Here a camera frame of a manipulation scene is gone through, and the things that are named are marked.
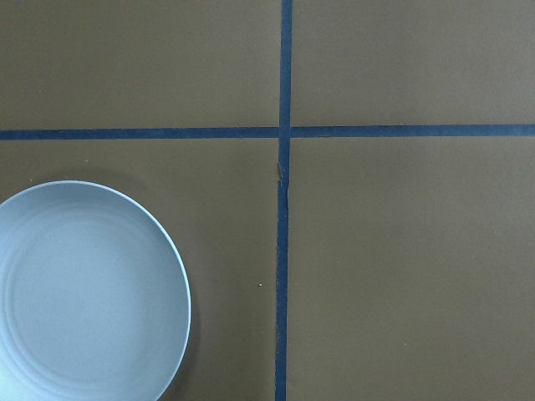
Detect light blue round plate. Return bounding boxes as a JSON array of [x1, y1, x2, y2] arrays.
[[1, 180, 191, 400]]

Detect horizontal blue tape strip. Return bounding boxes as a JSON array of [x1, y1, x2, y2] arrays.
[[1, 124, 534, 140]]

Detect vertical blue tape strip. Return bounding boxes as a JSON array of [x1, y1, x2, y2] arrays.
[[274, 0, 293, 400]]

